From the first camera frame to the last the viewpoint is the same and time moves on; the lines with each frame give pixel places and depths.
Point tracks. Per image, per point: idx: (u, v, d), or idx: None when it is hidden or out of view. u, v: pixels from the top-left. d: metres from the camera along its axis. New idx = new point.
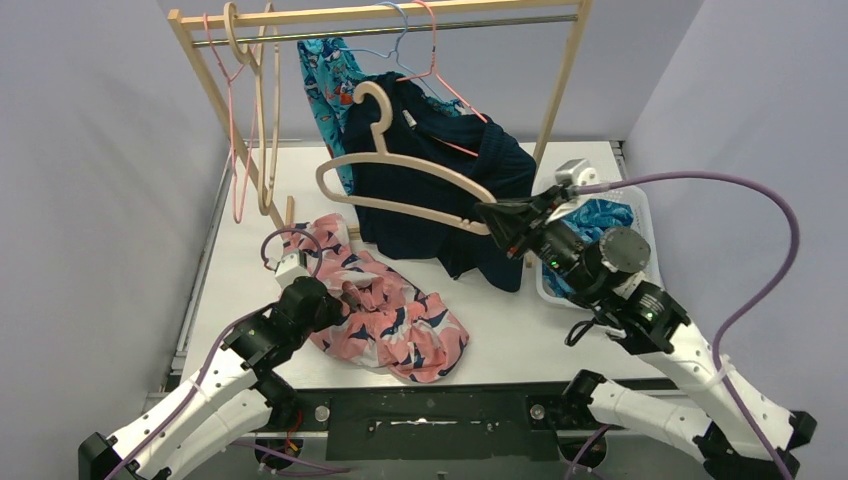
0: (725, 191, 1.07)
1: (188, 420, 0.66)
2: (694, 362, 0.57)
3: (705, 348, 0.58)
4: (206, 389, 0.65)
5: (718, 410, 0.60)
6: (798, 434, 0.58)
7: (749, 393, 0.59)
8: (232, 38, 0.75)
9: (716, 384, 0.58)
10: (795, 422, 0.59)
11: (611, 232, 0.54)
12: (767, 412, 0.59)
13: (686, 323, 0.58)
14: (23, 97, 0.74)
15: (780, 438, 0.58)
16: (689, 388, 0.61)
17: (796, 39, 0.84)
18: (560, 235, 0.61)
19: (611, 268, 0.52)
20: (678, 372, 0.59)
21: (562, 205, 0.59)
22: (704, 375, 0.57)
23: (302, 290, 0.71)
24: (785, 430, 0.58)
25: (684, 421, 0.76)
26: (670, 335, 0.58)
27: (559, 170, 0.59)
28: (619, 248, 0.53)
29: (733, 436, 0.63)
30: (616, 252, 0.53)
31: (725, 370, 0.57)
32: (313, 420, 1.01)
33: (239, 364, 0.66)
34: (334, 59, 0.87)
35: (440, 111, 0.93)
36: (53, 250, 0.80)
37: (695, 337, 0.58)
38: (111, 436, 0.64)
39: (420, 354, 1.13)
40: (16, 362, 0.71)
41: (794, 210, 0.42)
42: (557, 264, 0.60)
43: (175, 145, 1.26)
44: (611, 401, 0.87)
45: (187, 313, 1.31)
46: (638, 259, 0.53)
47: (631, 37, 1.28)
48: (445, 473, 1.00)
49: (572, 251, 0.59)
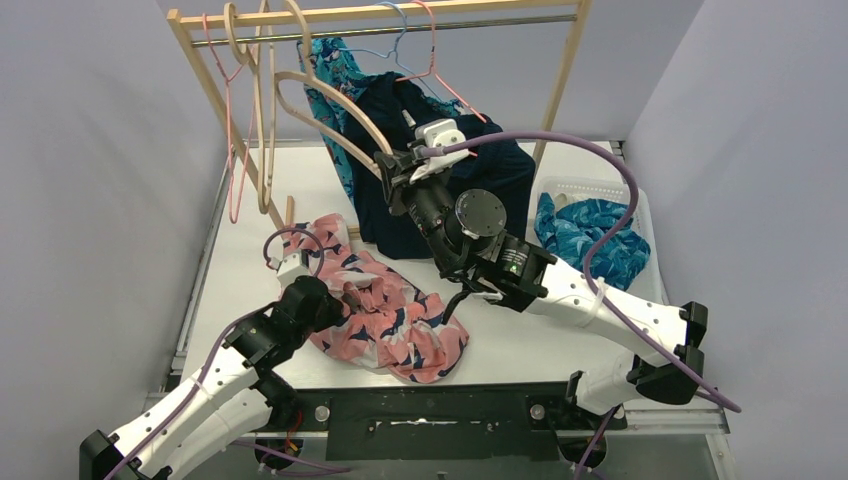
0: (725, 190, 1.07)
1: (189, 419, 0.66)
2: (572, 295, 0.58)
3: (580, 278, 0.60)
4: (208, 387, 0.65)
5: (615, 331, 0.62)
6: (693, 325, 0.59)
7: (632, 305, 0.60)
8: (231, 38, 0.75)
9: (599, 307, 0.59)
10: (687, 315, 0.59)
11: (465, 198, 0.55)
12: (656, 317, 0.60)
13: (553, 263, 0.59)
14: (23, 97, 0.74)
15: (677, 337, 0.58)
16: (580, 323, 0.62)
17: (794, 39, 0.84)
18: (431, 194, 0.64)
19: (472, 237, 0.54)
20: (564, 310, 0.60)
21: (421, 168, 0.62)
22: (585, 302, 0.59)
23: (304, 289, 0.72)
24: (676, 326, 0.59)
25: (622, 366, 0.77)
26: (540, 279, 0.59)
27: (421, 129, 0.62)
28: (476, 214, 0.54)
29: (643, 356, 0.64)
30: (474, 219, 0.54)
31: (602, 291, 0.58)
32: (314, 420, 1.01)
33: (240, 363, 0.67)
34: (334, 59, 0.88)
35: (440, 111, 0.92)
36: (54, 252, 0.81)
37: (566, 271, 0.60)
38: (111, 434, 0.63)
39: (419, 353, 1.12)
40: (16, 362, 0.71)
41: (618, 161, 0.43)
42: (422, 225, 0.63)
43: (174, 146, 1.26)
44: (586, 386, 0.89)
45: (187, 313, 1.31)
46: (496, 220, 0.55)
47: (631, 37, 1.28)
48: (445, 473, 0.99)
49: (435, 215, 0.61)
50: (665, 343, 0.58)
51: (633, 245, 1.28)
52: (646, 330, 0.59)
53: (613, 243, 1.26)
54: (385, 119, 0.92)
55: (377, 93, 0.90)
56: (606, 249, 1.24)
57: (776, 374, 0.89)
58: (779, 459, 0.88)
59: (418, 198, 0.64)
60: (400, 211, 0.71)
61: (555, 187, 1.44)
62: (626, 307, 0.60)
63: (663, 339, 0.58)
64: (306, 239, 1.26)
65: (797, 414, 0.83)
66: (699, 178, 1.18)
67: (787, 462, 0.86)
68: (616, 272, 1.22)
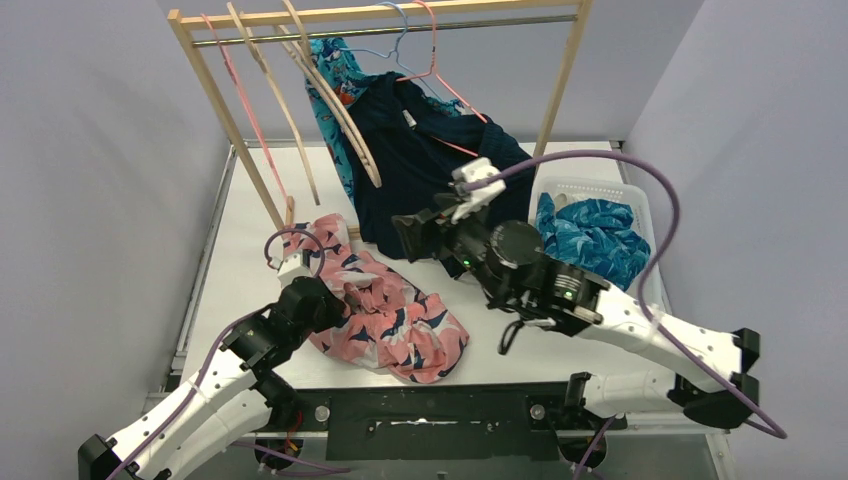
0: (725, 191, 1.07)
1: (187, 422, 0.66)
2: (627, 323, 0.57)
3: (632, 303, 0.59)
4: (205, 390, 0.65)
5: (668, 359, 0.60)
6: (747, 352, 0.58)
7: (686, 331, 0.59)
8: (244, 37, 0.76)
9: (654, 335, 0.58)
10: (740, 342, 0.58)
11: (500, 232, 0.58)
12: (710, 344, 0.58)
13: (606, 289, 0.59)
14: (22, 97, 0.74)
15: (732, 365, 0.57)
16: (633, 348, 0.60)
17: (795, 40, 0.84)
18: (470, 230, 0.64)
19: (511, 266, 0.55)
20: (618, 337, 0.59)
21: (463, 205, 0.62)
22: (641, 330, 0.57)
23: (302, 290, 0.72)
24: (730, 354, 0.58)
25: (657, 381, 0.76)
26: (595, 304, 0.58)
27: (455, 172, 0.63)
28: (512, 245, 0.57)
29: (696, 382, 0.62)
30: (510, 250, 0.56)
31: (657, 318, 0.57)
32: (313, 420, 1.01)
33: (238, 365, 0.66)
34: (334, 59, 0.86)
35: (440, 110, 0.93)
36: (54, 252, 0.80)
37: (619, 297, 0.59)
38: (110, 438, 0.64)
39: (419, 353, 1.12)
40: (16, 363, 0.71)
41: (653, 168, 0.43)
42: (469, 263, 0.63)
43: (174, 146, 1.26)
44: (601, 393, 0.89)
45: (187, 313, 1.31)
46: (533, 246, 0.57)
47: (631, 37, 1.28)
48: (445, 473, 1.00)
49: (479, 251, 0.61)
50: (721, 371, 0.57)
51: (633, 245, 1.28)
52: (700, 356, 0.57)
53: (612, 243, 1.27)
54: (385, 118, 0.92)
55: (377, 92, 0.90)
56: (606, 249, 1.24)
57: (775, 375, 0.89)
58: (779, 458, 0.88)
59: (461, 238, 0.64)
60: (441, 252, 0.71)
61: (555, 187, 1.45)
62: (679, 333, 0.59)
63: (719, 367, 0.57)
64: (306, 239, 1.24)
65: (797, 415, 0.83)
66: (699, 178, 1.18)
67: (786, 463, 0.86)
68: (616, 273, 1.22)
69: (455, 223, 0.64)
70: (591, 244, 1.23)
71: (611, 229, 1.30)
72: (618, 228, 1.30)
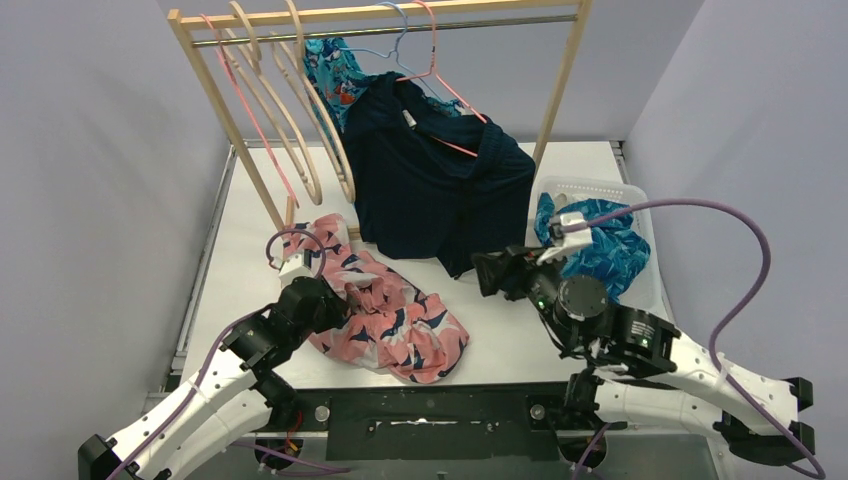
0: (725, 190, 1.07)
1: (188, 422, 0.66)
2: (699, 370, 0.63)
3: (701, 352, 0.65)
4: (205, 390, 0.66)
5: (731, 405, 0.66)
6: (801, 400, 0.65)
7: (749, 379, 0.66)
8: (250, 37, 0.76)
9: (722, 383, 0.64)
10: (796, 391, 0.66)
11: (571, 281, 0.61)
12: (771, 393, 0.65)
13: (677, 336, 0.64)
14: (22, 97, 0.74)
15: (790, 412, 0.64)
16: (699, 393, 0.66)
17: (794, 40, 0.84)
18: (550, 275, 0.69)
19: (578, 318, 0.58)
20: (688, 383, 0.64)
21: (554, 248, 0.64)
22: (710, 378, 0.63)
23: (302, 290, 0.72)
24: (788, 402, 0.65)
25: (697, 408, 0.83)
26: (669, 353, 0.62)
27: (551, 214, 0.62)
28: (577, 298, 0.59)
29: (750, 425, 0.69)
30: (576, 301, 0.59)
31: (725, 368, 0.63)
32: (313, 420, 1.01)
33: (238, 365, 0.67)
34: (335, 59, 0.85)
35: (440, 110, 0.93)
36: (54, 252, 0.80)
37: (690, 346, 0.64)
38: (110, 438, 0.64)
39: (419, 354, 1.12)
40: (16, 362, 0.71)
41: (753, 221, 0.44)
42: (542, 304, 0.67)
43: (175, 146, 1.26)
44: (621, 403, 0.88)
45: (187, 312, 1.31)
46: (599, 300, 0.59)
47: (631, 37, 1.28)
48: (445, 473, 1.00)
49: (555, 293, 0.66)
50: (780, 419, 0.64)
51: (633, 245, 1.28)
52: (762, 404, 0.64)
53: (612, 243, 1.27)
54: (385, 118, 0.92)
55: (377, 92, 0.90)
56: (606, 249, 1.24)
57: (775, 374, 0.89)
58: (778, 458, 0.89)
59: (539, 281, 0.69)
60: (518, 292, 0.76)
61: (555, 187, 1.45)
62: (743, 381, 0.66)
63: (781, 413, 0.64)
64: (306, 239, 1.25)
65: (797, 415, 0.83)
66: (700, 178, 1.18)
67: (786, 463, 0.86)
68: (616, 273, 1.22)
69: (539, 264, 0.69)
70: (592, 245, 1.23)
71: (611, 229, 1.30)
72: (618, 228, 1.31)
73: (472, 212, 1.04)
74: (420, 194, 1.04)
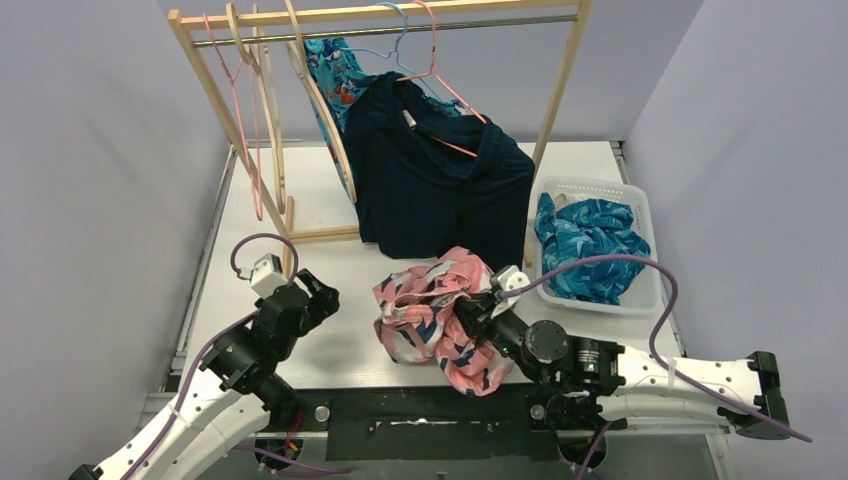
0: (724, 190, 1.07)
1: (170, 447, 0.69)
2: (649, 376, 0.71)
3: (649, 358, 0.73)
4: (186, 414, 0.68)
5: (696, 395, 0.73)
6: (763, 373, 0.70)
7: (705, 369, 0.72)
8: (236, 38, 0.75)
9: (674, 379, 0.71)
10: (756, 366, 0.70)
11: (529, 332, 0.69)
12: (730, 376, 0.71)
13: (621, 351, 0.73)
14: (21, 97, 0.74)
15: (753, 389, 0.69)
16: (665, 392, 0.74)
17: (795, 39, 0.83)
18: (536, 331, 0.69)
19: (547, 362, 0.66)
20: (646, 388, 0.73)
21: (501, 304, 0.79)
22: (660, 379, 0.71)
23: (284, 301, 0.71)
24: (750, 379, 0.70)
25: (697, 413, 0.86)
26: (615, 367, 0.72)
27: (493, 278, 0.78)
28: (541, 343, 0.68)
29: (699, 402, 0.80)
30: (541, 346, 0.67)
31: (671, 366, 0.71)
32: (313, 419, 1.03)
33: (216, 385, 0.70)
34: (334, 58, 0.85)
35: (440, 111, 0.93)
36: (52, 252, 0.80)
37: (638, 355, 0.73)
38: (97, 467, 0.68)
39: (472, 356, 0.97)
40: (16, 365, 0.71)
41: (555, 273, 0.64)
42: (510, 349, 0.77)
43: (174, 147, 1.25)
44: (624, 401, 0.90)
45: (187, 313, 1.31)
46: (548, 351, 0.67)
47: (631, 38, 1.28)
48: (446, 473, 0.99)
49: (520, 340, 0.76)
50: (744, 398, 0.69)
51: (633, 245, 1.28)
52: (722, 389, 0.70)
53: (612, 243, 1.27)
54: (385, 118, 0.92)
55: (377, 92, 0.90)
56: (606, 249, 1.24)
57: None
58: (777, 460, 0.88)
59: (500, 328, 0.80)
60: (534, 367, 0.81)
61: (555, 187, 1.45)
62: (697, 373, 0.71)
63: (744, 391, 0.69)
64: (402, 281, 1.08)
65: (795, 414, 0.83)
66: (699, 179, 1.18)
67: (785, 464, 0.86)
68: (616, 273, 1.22)
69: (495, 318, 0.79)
70: (591, 245, 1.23)
71: (611, 230, 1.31)
72: (618, 228, 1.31)
73: (472, 213, 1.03)
74: (420, 194, 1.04)
